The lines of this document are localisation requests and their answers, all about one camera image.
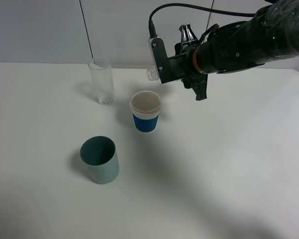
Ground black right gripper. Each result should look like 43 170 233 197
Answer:
167 23 208 101

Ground clear bottle green label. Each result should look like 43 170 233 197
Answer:
147 66 160 81

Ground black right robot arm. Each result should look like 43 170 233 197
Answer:
181 0 299 101

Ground blue sleeved paper cup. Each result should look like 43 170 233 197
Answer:
130 91 161 132

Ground teal green cup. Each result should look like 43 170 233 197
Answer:
80 136 120 184

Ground tall clear glass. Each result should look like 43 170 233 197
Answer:
88 57 114 105

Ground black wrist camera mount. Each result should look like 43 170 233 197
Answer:
149 37 172 84

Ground black camera cable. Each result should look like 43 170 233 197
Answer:
148 2 256 38

